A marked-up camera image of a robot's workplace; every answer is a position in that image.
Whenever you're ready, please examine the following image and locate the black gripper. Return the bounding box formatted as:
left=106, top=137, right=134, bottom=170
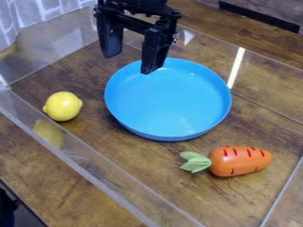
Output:
left=95, top=0, right=182, bottom=74

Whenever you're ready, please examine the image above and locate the orange toy carrot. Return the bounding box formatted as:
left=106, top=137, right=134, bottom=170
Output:
left=181, top=146, right=274, bottom=177

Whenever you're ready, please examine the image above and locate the blue round plate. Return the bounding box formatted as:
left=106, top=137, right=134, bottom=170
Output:
left=105, top=58, right=233, bottom=142

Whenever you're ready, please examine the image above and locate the yellow lemon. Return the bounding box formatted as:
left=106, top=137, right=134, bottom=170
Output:
left=43, top=91, right=83, bottom=121

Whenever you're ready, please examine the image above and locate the clear acrylic enclosure wall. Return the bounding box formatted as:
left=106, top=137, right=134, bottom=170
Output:
left=0, top=0, right=303, bottom=227

